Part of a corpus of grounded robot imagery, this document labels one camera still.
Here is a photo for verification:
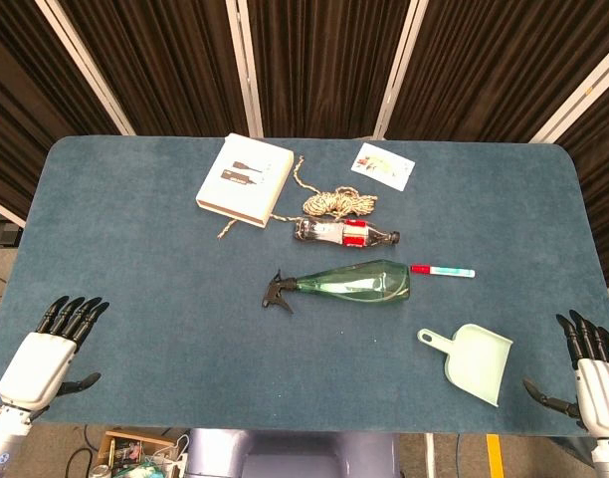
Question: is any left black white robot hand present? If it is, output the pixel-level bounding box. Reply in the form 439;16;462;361
0;295;110;412

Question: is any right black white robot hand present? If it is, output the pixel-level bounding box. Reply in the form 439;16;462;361
521;309;609;442

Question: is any green spray bottle black trigger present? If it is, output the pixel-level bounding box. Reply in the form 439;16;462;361
262;258;412;315

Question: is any lavender robot base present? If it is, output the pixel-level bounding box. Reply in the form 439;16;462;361
184;427;401;478

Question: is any cola bottle red label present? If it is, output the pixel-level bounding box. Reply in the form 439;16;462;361
293;217;401;249

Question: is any pale green plastic dustpan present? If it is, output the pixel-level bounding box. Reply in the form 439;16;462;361
416;323;514;408

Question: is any yellow floor tape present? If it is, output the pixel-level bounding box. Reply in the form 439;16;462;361
486;433;506;478

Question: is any cardboard box with clutter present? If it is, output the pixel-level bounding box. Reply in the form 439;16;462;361
89;430;186;478

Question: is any blue felt table cover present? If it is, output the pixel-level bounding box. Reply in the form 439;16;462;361
0;134;609;439

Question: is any white floor strip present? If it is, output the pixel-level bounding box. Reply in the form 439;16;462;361
424;432;437;478

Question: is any dark pleated screen panel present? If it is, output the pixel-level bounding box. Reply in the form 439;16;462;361
557;69;609;290
58;0;250;137
387;0;609;143
0;0;127;223
247;0;416;139

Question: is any white cardboard box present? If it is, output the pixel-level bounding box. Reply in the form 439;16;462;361
194;132;295;229

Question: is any white printed card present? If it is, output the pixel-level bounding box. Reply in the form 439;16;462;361
350;142;416;190

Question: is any white screen frame post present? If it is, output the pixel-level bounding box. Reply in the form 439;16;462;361
224;0;265;138
0;193;27;229
35;0;136;136
371;0;430;140
529;49;609;145

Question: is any beige braided rope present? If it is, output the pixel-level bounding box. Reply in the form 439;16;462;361
215;154;379;241

